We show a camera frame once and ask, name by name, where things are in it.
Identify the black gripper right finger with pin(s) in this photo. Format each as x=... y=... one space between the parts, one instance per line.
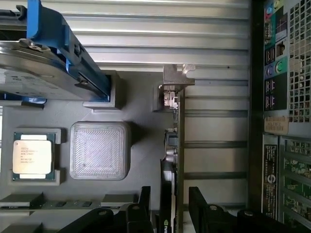
x=211 y=216

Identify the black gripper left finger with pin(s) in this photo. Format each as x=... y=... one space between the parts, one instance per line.
x=136 y=213

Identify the grey parts rack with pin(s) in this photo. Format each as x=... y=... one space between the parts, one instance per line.
x=102 y=150

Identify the CPU with silver lid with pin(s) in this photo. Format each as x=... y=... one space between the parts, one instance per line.
x=32 y=156

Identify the black computer case rear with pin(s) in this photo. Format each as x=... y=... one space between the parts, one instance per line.
x=281 y=116

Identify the hard disk in blue caddy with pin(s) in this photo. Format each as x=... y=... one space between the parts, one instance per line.
x=48 y=60

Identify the graphics card with metal bracket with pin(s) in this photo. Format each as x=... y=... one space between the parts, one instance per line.
x=175 y=150

